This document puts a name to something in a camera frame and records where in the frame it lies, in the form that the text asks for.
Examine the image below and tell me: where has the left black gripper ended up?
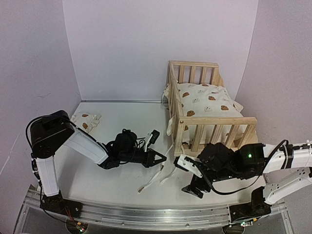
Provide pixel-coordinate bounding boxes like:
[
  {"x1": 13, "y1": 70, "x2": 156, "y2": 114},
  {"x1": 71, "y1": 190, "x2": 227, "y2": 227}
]
[{"x1": 120, "y1": 149, "x2": 167, "y2": 170}]

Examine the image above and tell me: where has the wooden pet bed frame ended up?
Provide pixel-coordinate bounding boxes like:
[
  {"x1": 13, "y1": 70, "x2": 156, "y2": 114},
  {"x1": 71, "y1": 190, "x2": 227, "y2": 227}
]
[{"x1": 164, "y1": 60, "x2": 258, "y2": 157}]

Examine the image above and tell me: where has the bear print cushion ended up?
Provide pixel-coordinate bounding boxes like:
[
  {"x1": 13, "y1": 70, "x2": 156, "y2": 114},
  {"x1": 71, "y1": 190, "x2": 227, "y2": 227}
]
[{"x1": 137, "y1": 81, "x2": 244, "y2": 193}]

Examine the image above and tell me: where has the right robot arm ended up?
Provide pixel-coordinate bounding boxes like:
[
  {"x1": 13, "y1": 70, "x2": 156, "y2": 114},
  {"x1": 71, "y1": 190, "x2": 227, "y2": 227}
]
[{"x1": 175, "y1": 139, "x2": 312, "y2": 216}]

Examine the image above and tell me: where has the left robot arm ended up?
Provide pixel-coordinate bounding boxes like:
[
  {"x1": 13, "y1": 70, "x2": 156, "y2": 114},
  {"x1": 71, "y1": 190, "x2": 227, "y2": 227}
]
[{"x1": 25, "y1": 110, "x2": 167, "y2": 213}]

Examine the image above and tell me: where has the small bear print pillow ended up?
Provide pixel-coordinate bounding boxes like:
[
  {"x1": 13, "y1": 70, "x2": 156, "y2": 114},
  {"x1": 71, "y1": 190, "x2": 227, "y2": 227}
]
[{"x1": 71, "y1": 111, "x2": 101, "y2": 133}]

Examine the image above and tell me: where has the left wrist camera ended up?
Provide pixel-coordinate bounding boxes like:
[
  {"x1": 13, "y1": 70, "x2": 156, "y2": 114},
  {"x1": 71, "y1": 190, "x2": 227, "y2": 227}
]
[{"x1": 144, "y1": 130, "x2": 160, "y2": 152}]

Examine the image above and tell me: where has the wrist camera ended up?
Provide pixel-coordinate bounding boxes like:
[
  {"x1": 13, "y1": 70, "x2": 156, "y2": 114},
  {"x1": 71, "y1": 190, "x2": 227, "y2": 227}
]
[
  {"x1": 144, "y1": 130, "x2": 160, "y2": 152},
  {"x1": 174, "y1": 154, "x2": 203, "y2": 178}
]

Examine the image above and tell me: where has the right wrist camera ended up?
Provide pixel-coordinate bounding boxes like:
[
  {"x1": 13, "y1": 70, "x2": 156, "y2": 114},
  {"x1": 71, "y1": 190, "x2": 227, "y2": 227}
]
[{"x1": 174, "y1": 154, "x2": 203, "y2": 178}]

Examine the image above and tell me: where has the aluminium front rail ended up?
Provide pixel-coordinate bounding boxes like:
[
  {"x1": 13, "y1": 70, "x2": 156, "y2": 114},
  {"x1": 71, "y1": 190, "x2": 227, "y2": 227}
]
[{"x1": 23, "y1": 185, "x2": 288, "y2": 226}]

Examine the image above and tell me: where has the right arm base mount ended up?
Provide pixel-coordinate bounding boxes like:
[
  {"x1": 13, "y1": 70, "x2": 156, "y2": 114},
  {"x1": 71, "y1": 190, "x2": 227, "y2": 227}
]
[{"x1": 229, "y1": 195, "x2": 271, "y2": 223}]

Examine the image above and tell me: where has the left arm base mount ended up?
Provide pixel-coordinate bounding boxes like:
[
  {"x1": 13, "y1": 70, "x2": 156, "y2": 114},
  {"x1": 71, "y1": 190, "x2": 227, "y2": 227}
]
[{"x1": 40, "y1": 191, "x2": 83, "y2": 218}]

